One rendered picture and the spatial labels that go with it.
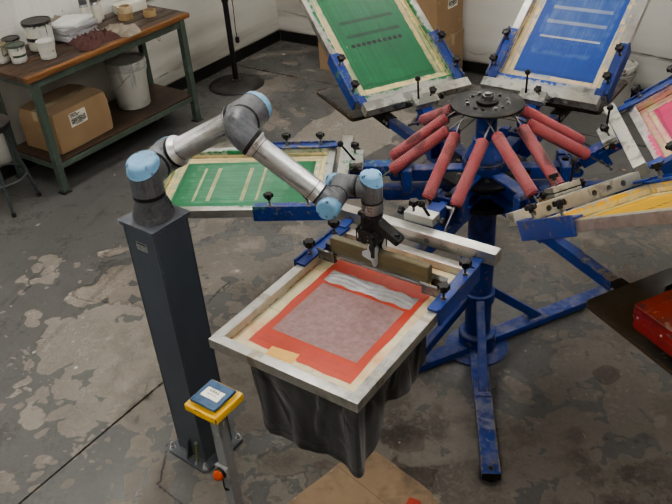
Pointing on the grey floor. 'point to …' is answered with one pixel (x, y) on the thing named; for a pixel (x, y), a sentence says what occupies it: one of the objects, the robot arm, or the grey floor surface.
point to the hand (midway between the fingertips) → (379, 261)
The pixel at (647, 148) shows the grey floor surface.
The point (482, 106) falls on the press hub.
